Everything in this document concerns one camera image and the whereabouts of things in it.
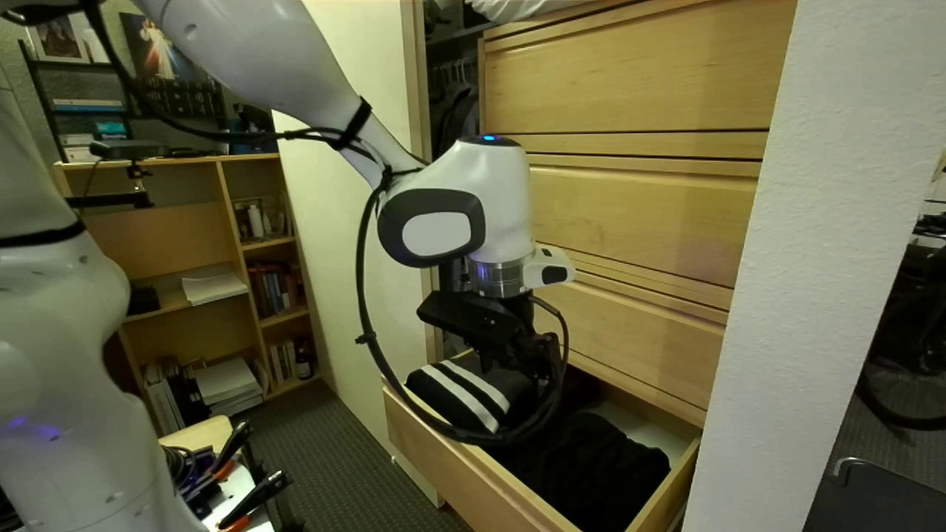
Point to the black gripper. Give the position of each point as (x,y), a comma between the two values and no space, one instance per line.
(499,331)

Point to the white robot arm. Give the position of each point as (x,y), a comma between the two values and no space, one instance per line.
(75,451)

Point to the wooden bookshelf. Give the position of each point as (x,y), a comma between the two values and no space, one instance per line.
(219,313)

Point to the black folded garment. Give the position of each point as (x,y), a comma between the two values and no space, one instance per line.
(583,466)

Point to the wooden drawer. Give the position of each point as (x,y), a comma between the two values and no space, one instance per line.
(661,77)
(650,352)
(490,498)
(655,219)

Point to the black white striped garment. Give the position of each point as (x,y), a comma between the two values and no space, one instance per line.
(474,395)

